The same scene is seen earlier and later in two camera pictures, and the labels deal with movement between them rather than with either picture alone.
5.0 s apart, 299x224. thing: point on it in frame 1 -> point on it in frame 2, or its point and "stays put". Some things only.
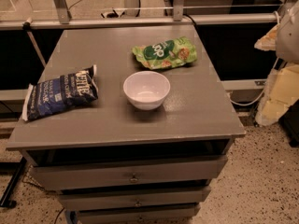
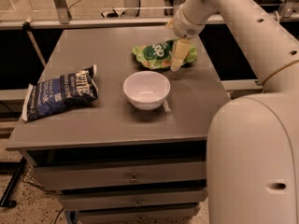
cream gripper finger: (268, 42) -> (179, 54)
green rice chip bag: (166, 53) stays put
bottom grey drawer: (139, 214) stays put
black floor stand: (15, 169) stays put
